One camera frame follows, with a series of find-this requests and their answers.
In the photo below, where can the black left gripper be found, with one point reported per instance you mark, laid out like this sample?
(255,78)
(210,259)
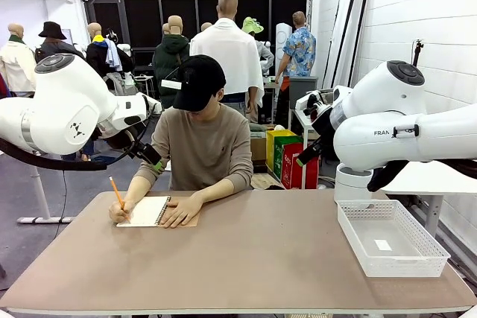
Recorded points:
(146,151)

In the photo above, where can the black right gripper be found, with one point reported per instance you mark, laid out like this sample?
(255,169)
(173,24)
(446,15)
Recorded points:
(311,150)

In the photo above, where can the spiral notebook brown cover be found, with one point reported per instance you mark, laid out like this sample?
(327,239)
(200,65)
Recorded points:
(145,212)

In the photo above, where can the yellow pencil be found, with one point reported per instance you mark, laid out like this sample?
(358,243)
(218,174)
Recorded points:
(116,190)

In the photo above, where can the person's right forearm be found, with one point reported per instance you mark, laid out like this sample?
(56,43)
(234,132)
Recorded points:
(137,189)

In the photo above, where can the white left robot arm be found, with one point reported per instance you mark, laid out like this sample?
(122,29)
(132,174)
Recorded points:
(67,109)

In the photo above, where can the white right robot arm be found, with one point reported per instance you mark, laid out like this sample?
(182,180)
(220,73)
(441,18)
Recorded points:
(391,135)

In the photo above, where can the person's left forearm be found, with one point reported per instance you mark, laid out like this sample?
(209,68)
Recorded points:
(214,190)

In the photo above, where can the person's left hand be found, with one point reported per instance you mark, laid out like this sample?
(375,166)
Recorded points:
(182,210)

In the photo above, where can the person's right hand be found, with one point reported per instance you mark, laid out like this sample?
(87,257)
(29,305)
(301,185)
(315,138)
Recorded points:
(120,213)

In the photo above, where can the red shopping bag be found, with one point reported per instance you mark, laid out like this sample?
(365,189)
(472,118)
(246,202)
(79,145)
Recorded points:
(292,173)

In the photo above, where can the green shopping bag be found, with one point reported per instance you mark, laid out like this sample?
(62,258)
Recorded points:
(278,158)

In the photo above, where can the yellow shopping bag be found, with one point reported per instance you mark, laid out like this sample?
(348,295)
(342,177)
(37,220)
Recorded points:
(271,146)

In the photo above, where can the small white side table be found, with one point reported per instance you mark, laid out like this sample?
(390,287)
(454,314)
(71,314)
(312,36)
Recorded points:
(302,124)

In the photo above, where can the brown cardboard box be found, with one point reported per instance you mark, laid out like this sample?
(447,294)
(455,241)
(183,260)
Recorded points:
(258,148)

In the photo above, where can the person in beige sweater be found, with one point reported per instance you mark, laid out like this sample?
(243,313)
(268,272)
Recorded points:
(208,146)

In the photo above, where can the white round trash bin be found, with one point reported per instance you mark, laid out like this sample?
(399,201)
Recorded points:
(350,187)

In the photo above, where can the gray plastic bin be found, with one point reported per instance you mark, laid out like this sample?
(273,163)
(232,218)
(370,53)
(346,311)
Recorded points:
(302,89)

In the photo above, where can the gray backpack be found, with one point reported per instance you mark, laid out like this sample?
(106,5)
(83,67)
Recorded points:
(117,85)

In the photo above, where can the mannequin in blue floral shirt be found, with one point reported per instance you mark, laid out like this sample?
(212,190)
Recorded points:
(300,53)

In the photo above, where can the mannequin in dark green jacket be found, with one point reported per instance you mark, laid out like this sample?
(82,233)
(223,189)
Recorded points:
(169,53)

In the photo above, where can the small white label sticker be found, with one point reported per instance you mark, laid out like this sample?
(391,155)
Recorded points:
(382,245)

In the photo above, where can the mannequin black jacket yellow collar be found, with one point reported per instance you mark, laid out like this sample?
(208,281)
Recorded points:
(97,57)

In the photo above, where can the large white desk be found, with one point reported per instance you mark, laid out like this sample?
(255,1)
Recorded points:
(428,180)

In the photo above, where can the black framed white panel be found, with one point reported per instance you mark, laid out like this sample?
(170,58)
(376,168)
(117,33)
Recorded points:
(363,27)
(344,35)

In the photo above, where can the mannequin draped in white cloth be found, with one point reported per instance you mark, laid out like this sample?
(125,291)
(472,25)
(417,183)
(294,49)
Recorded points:
(227,46)

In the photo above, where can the bare mannequin head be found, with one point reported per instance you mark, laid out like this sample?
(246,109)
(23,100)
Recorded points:
(165,28)
(206,27)

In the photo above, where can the mannequin with green hat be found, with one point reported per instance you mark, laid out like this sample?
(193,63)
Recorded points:
(252,25)

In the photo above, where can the white perforated plastic basket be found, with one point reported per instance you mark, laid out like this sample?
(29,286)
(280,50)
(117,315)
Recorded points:
(406,267)

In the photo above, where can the black tripod stand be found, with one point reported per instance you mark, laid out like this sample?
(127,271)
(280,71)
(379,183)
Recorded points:
(417,53)

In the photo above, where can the mannequin with black bucket hat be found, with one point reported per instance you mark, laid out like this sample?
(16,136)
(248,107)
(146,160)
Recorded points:
(52,31)

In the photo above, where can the mannequin in cream coat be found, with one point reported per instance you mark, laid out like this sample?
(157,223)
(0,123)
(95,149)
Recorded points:
(16,65)

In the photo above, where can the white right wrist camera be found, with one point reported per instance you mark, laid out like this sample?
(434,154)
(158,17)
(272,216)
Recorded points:
(306,101)

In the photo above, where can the white desk leg frame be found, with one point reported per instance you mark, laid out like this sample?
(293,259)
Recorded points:
(41,199)

